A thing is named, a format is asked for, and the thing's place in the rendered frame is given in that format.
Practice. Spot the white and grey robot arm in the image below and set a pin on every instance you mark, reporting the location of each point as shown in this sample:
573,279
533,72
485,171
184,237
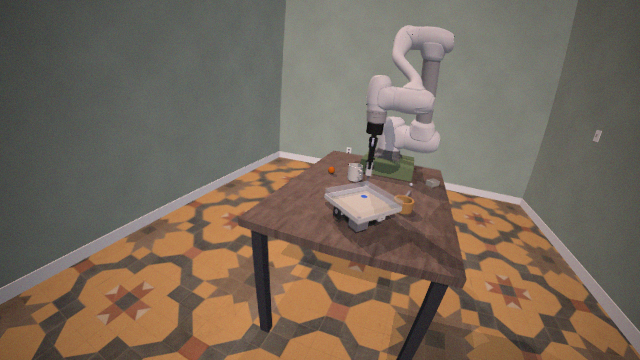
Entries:
421,137

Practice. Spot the white ceramic mug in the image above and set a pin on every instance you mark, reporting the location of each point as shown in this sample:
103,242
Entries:
355,172

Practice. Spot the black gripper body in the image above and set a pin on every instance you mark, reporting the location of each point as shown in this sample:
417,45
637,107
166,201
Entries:
374,129

